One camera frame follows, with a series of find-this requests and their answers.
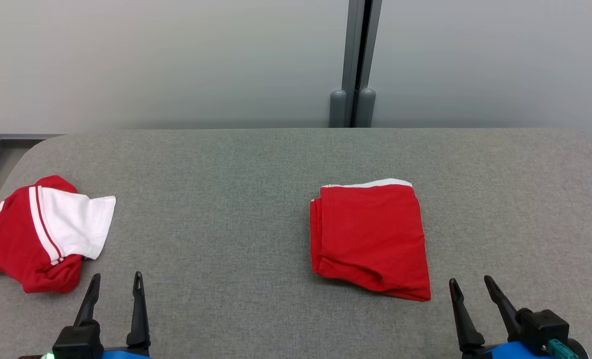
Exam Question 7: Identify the grey partition frame post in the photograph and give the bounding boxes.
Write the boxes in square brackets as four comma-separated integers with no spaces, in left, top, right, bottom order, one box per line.
[329,0,383,129]

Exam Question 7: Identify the red white basketball jersey shirt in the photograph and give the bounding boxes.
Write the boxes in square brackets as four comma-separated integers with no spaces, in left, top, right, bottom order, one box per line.
[0,175,117,294]

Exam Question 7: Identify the grey fabric sofa cushion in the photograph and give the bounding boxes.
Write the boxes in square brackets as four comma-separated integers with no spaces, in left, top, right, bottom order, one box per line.
[0,128,592,359]

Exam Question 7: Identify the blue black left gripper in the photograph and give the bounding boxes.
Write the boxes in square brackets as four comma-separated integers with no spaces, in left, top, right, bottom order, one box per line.
[19,271,152,359]

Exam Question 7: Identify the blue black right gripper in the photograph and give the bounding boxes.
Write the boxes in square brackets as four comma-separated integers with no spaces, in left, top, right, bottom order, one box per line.
[449,275,590,359]

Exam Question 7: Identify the red shorts with white trim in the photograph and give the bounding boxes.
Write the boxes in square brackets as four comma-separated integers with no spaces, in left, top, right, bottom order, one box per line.
[310,178,432,302]

